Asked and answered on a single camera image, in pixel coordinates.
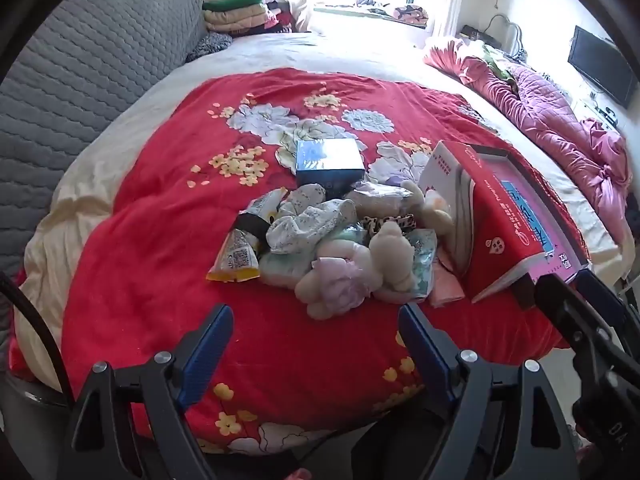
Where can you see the red floral blanket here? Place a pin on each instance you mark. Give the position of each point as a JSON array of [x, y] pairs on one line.
[[150, 260]]

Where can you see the stack of folded blankets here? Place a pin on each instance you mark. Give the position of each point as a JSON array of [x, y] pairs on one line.
[[240, 12]]

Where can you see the patterned cushion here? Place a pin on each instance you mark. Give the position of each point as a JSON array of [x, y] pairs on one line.
[[410, 12]]

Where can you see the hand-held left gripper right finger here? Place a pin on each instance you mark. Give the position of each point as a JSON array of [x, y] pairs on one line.
[[425, 355]]

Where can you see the black television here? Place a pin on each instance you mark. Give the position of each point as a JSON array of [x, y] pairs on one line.
[[600, 65]]

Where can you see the beige item in clear bag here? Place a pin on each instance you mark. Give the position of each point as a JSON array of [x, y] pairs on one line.
[[375, 197]]

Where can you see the blue box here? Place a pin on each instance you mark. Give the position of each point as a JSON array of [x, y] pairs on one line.
[[327, 162]]

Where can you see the red and white tissue box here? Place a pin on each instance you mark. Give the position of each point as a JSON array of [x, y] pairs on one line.
[[500, 240]]

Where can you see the white mirror frame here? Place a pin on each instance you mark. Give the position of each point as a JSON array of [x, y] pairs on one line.
[[512, 32]]

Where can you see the leopard print cloth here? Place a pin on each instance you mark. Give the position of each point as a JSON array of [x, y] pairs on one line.
[[387, 221]]

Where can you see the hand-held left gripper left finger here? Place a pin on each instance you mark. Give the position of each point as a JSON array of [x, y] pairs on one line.
[[205, 355]]

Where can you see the cream plush toy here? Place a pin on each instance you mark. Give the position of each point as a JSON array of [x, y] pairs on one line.
[[435, 210]]

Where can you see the pink quilt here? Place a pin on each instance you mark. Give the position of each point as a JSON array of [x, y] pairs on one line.
[[560, 120]]

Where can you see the green cloth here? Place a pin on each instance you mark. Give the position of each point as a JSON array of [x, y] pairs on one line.
[[497, 65]]

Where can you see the white cabinet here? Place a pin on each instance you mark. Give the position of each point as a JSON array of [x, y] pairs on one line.
[[587, 110]]

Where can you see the dark electronic device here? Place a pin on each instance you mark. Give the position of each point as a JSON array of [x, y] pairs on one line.
[[480, 35]]

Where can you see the yellow snack packet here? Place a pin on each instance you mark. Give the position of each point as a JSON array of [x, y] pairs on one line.
[[237, 260]]

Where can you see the green tissue pack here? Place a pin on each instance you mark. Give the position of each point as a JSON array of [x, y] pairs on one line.
[[282, 270], [422, 260]]

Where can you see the dark patterned pillow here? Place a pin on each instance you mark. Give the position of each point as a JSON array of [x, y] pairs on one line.
[[210, 45]]

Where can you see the white floral cloth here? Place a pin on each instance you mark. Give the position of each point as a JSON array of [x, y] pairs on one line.
[[310, 225]]

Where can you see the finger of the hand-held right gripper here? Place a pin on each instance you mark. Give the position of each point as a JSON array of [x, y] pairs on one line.
[[575, 325], [600, 292]]

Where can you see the grey quilted headboard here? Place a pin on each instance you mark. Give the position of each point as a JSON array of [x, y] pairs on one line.
[[75, 85]]

